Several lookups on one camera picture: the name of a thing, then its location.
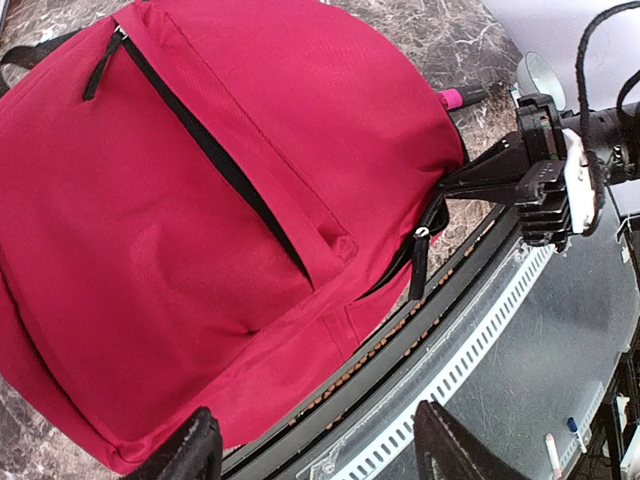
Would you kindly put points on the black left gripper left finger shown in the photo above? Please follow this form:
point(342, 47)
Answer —
point(194, 451)

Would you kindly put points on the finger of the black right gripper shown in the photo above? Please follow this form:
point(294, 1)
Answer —
point(504, 162)
point(504, 194)

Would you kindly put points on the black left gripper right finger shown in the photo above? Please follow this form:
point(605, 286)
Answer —
point(446, 449)

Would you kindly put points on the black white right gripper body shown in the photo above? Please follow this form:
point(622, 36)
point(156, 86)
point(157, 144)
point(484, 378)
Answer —
point(562, 193)

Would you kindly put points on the red student backpack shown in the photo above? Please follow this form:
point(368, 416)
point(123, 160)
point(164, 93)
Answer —
point(207, 204)

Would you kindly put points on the pink black highlighter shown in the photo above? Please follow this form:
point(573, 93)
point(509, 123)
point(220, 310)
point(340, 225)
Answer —
point(460, 97)

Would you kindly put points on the round glass jar lid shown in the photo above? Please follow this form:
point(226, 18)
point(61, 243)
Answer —
point(535, 76)

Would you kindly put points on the white blue marker pen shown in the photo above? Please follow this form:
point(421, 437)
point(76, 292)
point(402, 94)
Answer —
point(574, 429)

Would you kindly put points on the grey slotted cable duct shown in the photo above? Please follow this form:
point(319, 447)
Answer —
point(509, 367)

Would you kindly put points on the black front frame rail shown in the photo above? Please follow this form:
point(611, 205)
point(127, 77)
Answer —
point(480, 237)

